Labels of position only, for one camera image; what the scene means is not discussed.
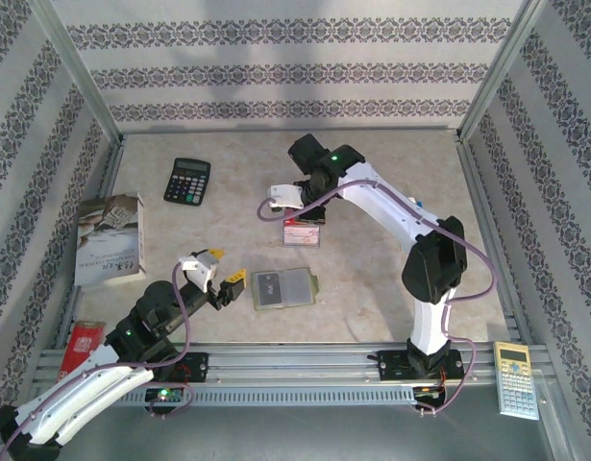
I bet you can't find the dark grey VIP card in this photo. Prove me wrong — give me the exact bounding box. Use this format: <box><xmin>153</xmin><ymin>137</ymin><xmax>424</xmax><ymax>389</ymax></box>
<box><xmin>254</xmin><ymin>271</ymin><xmax>284</xmax><ymax>307</ymax></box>

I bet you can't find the clear plastic card case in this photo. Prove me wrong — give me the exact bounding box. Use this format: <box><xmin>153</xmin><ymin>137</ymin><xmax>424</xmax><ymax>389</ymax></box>
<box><xmin>250</xmin><ymin>267</ymin><xmax>321</xmax><ymax>313</ymax></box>

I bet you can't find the white card with pink pattern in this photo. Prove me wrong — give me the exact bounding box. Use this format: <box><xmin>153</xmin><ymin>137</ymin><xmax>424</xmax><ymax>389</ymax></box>
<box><xmin>281</xmin><ymin>223</ymin><xmax>323</xmax><ymax>249</ymax></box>

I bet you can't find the black desktop calculator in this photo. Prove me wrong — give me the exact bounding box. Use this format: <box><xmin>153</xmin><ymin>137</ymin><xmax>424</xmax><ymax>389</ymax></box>
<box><xmin>162</xmin><ymin>157</ymin><xmax>212</xmax><ymax>207</ymax></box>

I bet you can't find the red cardboard box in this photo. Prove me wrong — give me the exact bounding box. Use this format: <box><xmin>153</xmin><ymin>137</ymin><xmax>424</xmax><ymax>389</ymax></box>
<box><xmin>59</xmin><ymin>318</ymin><xmax>108</xmax><ymax>381</ymax></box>

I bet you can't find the white paperback book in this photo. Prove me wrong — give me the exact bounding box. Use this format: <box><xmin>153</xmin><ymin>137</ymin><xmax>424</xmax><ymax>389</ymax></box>
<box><xmin>73</xmin><ymin>191</ymin><xmax>148</xmax><ymax>289</ymax></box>

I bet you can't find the grey sheet metal panel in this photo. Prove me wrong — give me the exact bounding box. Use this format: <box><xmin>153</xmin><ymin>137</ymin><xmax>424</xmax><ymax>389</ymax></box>
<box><xmin>35</xmin><ymin>402</ymin><xmax>570</xmax><ymax>461</ymax></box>

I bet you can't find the gold scientific calculator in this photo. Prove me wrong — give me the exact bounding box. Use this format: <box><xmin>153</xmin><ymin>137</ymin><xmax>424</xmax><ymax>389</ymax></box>
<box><xmin>494</xmin><ymin>341</ymin><xmax>541</xmax><ymax>422</ymax></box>

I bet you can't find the aluminium cross rail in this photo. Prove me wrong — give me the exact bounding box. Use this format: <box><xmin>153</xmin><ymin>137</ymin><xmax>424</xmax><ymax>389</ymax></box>
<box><xmin>119</xmin><ymin>125</ymin><xmax>462</xmax><ymax>135</ymax></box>

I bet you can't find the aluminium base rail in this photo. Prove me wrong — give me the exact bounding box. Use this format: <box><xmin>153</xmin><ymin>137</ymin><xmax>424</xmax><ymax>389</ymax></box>
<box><xmin>35</xmin><ymin>341</ymin><xmax>551</xmax><ymax>385</ymax></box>

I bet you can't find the grey slotted cable duct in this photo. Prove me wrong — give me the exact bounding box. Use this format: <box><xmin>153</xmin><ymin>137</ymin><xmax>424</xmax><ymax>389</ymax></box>
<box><xmin>116</xmin><ymin>386</ymin><xmax>419</xmax><ymax>408</ymax></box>

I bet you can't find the aluminium side rail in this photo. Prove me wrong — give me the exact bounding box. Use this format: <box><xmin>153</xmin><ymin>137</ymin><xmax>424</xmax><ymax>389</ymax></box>
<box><xmin>456</xmin><ymin>133</ymin><xmax>531</xmax><ymax>345</ymax></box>
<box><xmin>54</xmin><ymin>136</ymin><xmax>128</xmax><ymax>347</ymax></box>

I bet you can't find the aluminium frame post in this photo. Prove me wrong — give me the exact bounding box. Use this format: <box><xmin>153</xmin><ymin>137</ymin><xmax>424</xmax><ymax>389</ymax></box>
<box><xmin>457</xmin><ymin>0</ymin><xmax>555</xmax><ymax>143</ymax></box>
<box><xmin>28</xmin><ymin>0</ymin><xmax>126</xmax><ymax>143</ymax></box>

